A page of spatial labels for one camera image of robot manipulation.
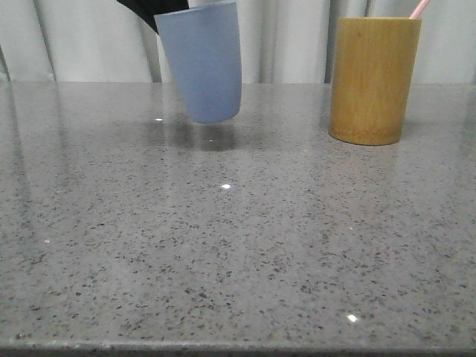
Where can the pink chopstick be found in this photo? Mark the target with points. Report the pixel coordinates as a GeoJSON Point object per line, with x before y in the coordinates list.
{"type": "Point", "coordinates": [419, 9]}

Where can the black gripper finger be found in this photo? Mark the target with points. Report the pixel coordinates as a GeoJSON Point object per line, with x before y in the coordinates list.
{"type": "Point", "coordinates": [148, 9]}

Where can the blue plastic cup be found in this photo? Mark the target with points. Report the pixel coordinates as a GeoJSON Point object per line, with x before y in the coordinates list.
{"type": "Point", "coordinates": [202, 47]}

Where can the bamboo cylindrical holder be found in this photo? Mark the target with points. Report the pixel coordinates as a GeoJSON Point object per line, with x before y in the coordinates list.
{"type": "Point", "coordinates": [374, 64]}

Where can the grey-white curtain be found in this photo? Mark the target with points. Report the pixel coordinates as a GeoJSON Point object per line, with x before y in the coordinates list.
{"type": "Point", "coordinates": [281, 41]}

